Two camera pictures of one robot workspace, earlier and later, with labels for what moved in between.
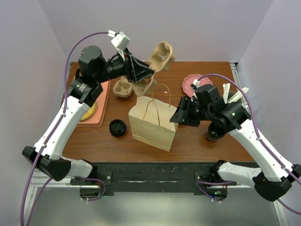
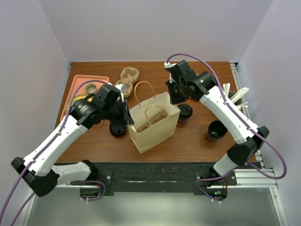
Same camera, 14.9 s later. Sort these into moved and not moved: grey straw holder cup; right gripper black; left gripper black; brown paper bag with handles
Moved: brown paper bag with handles; right gripper black; left gripper black
Not moved: grey straw holder cup
